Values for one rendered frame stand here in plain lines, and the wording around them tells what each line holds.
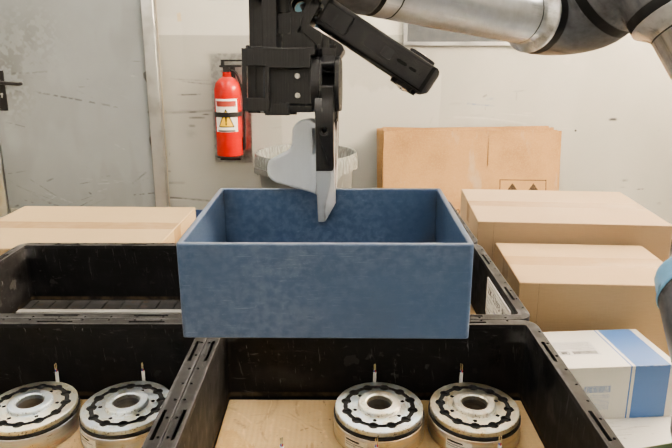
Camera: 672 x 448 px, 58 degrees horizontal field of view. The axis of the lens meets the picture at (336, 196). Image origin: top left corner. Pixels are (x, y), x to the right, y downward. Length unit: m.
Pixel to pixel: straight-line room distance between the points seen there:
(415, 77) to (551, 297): 0.69
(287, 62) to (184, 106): 3.28
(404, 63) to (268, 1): 0.13
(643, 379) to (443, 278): 0.69
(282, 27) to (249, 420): 0.46
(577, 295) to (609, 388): 0.18
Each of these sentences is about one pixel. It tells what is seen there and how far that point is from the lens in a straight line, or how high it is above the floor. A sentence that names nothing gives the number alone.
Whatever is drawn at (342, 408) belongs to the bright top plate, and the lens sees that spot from 0.73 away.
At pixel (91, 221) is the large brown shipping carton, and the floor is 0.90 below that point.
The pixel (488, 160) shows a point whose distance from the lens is 3.60.
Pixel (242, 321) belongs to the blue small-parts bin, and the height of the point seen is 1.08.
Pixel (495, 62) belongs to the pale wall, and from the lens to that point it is 3.71.
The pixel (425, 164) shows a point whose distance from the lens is 3.53.
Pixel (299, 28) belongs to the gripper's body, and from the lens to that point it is 0.54.
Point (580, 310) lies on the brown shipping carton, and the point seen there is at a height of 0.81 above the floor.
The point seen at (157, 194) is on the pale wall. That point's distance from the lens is 3.88.
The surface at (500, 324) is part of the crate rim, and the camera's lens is 0.79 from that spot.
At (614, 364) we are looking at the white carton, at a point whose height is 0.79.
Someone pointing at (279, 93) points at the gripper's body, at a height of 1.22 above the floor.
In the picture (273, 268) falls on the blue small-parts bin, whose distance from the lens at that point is 0.41.
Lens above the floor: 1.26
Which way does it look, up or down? 14 degrees down
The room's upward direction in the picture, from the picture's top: straight up
